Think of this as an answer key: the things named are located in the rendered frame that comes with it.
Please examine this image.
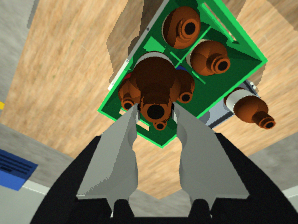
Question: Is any green crate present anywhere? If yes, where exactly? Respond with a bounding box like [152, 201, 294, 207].
[97, 0, 268, 148]

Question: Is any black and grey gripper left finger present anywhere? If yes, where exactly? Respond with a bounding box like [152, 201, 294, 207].
[30, 103, 140, 224]

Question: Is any grey rectangular tray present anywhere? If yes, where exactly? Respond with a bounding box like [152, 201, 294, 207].
[199, 79, 260, 129]

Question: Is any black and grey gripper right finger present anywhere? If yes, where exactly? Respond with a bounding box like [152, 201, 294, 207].
[171, 102, 298, 224]

